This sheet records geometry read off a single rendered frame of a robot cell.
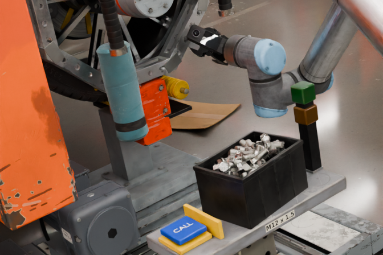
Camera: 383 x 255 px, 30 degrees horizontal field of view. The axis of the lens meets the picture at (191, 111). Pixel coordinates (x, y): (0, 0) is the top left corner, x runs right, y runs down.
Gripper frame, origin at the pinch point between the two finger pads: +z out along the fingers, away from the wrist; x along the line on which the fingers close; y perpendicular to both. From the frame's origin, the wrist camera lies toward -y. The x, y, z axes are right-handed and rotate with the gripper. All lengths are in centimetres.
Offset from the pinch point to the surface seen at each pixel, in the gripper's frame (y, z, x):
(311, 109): -9, -67, -14
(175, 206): 21, -4, -47
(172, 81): -0.1, -2.4, -14.1
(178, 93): 1.8, -5.2, -16.8
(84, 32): -22.2, 19.2, -12.0
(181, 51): -4.4, -6.0, -5.8
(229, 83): 107, 103, 18
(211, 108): 88, 83, -1
